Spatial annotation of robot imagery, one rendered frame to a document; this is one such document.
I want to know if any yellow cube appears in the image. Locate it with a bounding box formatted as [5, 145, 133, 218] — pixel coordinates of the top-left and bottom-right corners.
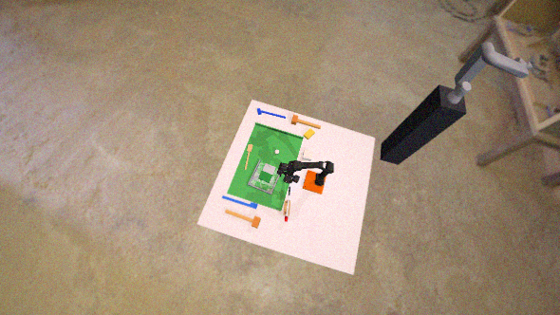
[304, 128, 315, 139]

